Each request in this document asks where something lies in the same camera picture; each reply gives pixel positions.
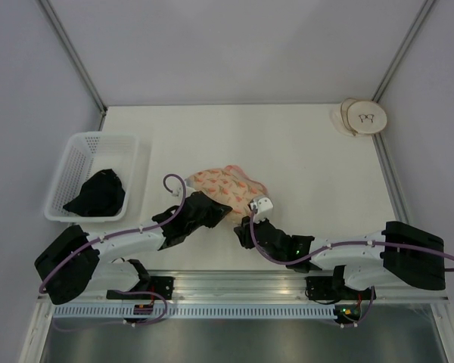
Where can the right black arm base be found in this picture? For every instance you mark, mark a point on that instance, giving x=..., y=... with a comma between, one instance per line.
x=319, y=289

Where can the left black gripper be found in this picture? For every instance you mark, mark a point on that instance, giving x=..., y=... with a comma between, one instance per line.
x=219, y=212

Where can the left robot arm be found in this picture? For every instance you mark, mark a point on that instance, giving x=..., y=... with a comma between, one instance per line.
x=77, y=262

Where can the white slotted cable duct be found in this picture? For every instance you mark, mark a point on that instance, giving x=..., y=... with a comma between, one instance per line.
x=183, y=310

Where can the aluminium rail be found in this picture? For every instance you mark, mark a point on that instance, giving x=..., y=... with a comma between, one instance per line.
x=272, y=286

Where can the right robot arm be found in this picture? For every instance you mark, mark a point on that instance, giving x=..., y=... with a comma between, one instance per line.
x=384, y=257

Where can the white plastic basket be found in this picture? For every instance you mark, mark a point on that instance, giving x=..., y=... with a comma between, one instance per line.
x=85, y=154

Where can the black garment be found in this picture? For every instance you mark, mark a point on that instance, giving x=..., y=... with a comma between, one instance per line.
x=102, y=195

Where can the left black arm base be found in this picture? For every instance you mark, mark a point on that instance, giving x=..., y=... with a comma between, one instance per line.
x=147, y=290

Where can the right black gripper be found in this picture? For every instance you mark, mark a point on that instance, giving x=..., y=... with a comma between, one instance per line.
x=244, y=232

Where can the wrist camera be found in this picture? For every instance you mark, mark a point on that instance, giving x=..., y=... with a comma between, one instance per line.
x=262, y=208
x=180, y=192

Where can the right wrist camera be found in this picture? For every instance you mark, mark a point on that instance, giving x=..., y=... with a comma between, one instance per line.
x=262, y=208

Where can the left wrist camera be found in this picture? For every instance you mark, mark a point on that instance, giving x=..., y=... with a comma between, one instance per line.
x=180, y=192

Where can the floral laundry bag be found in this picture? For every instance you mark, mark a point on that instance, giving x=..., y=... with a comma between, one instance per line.
x=229, y=186

